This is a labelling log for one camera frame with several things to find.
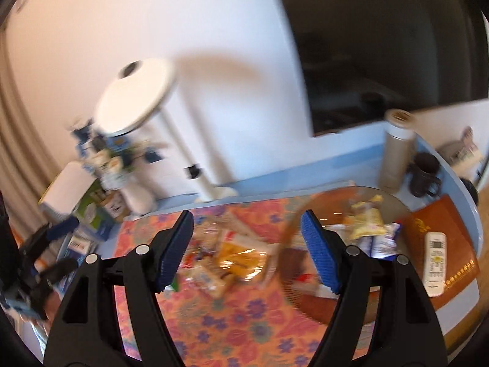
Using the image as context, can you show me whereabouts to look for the wooden pen holder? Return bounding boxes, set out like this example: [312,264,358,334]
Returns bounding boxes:
[101,191,130,223]

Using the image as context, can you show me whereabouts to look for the blue white snack packet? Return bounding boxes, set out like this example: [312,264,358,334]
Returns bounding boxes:
[356,222,402,260]

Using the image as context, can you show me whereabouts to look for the white remote control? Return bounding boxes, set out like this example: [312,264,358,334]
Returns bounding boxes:
[423,231,447,297]

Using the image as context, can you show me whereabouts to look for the white ribbed vase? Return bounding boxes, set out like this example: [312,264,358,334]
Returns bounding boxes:
[118,176,157,216]

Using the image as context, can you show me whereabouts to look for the yellow snack packet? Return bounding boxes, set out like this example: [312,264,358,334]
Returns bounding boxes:
[343,195,387,240]

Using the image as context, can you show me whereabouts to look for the amber glass bowl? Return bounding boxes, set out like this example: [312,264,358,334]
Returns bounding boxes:
[278,187,411,325]

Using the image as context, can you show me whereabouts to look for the floral orange table cloth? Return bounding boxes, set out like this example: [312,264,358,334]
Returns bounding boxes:
[114,193,326,366]

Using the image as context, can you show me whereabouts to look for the black mug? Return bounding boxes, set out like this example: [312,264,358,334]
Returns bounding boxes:
[409,152,442,198]

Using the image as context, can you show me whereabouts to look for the orange snack packet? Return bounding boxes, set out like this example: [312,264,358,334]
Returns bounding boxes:
[216,243,269,282]

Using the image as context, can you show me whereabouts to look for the white desk lamp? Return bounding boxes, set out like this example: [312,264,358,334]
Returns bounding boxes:
[94,58,239,203]

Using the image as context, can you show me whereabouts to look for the beige thermos bottle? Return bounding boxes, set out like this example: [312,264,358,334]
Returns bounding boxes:
[379,109,416,194]

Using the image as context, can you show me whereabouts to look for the black wall television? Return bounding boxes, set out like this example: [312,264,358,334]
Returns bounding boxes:
[281,0,488,136]

